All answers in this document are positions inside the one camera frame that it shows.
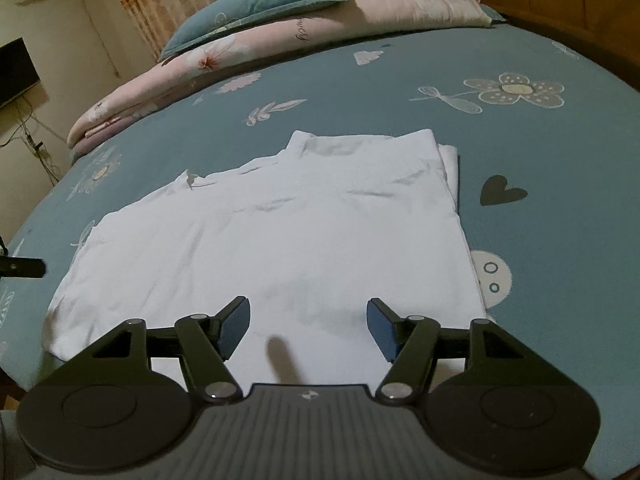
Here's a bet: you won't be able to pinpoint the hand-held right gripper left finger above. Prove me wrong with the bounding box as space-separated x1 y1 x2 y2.
72 296 252 403

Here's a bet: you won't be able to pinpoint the television cables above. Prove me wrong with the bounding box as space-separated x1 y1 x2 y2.
0 97 63 186

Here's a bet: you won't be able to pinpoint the thin wall cord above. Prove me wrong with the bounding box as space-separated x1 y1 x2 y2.
80 0 121 81

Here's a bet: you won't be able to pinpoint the pink floral folded quilt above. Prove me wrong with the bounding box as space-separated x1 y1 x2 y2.
66 0 506 150

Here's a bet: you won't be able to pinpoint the bed with teal printed sheet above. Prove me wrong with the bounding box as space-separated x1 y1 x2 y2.
0 20 640 480

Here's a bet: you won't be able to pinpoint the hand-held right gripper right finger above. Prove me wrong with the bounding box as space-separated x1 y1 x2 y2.
366 297 546 404

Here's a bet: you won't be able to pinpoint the orange patterned curtain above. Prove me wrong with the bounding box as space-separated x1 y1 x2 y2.
102 0 441 61

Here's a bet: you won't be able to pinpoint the teal pillow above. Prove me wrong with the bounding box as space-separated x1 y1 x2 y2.
159 0 356 63

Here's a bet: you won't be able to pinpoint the black wall television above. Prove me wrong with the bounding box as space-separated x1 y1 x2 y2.
0 37 42 109

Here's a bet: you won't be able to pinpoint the wooden headboard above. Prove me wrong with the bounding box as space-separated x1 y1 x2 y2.
437 0 640 78

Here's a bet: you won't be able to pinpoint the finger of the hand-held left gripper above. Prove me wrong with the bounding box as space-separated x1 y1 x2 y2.
0 257 46 278

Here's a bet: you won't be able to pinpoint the white long-sleeve shirt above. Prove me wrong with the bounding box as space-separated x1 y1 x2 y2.
44 129 493 391

